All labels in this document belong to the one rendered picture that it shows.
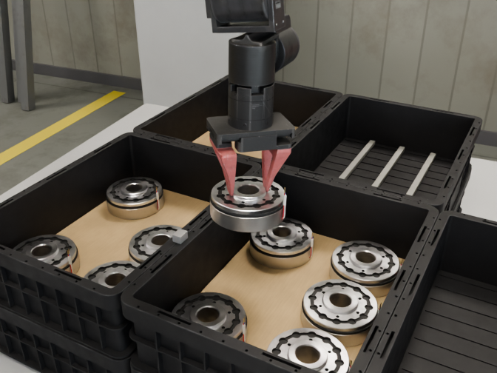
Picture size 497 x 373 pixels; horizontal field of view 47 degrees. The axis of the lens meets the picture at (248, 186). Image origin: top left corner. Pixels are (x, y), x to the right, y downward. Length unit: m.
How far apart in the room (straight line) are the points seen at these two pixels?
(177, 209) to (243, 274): 0.23
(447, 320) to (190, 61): 2.39
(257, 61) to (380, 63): 2.74
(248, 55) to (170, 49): 2.42
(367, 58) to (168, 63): 1.14
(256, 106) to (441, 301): 0.40
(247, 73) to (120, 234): 0.43
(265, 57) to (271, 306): 0.36
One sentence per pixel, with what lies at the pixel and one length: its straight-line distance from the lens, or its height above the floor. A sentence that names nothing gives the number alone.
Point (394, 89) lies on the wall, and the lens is 3.43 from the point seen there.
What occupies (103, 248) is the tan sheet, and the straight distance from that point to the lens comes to 0.97.
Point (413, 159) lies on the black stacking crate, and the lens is 1.27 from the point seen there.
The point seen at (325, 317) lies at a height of 0.86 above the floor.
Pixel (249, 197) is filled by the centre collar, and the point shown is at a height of 1.00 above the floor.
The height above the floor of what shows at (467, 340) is 0.83.
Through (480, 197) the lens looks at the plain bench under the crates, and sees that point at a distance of 1.44.
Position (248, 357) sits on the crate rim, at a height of 0.93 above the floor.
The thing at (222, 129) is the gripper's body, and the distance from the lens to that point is 0.71.
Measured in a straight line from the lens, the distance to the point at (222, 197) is 0.76.
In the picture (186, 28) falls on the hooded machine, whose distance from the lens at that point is 3.00.
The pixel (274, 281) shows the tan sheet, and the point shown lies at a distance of 0.88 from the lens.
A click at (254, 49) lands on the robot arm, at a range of 0.67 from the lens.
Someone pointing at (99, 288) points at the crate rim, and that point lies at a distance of 0.73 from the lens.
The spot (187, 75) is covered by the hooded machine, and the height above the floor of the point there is 0.41.
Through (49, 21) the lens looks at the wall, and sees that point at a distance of 4.43.
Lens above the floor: 1.38
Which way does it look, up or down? 30 degrees down
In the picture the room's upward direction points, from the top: straight up
